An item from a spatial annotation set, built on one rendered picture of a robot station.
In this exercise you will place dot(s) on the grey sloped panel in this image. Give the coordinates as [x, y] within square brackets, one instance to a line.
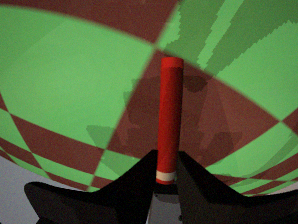
[165, 206]

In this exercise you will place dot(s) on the red peg with white band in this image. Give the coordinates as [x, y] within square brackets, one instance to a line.
[169, 118]

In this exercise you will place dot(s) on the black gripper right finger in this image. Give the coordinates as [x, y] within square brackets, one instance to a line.
[206, 200]

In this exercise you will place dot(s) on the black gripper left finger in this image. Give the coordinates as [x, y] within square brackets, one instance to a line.
[125, 201]

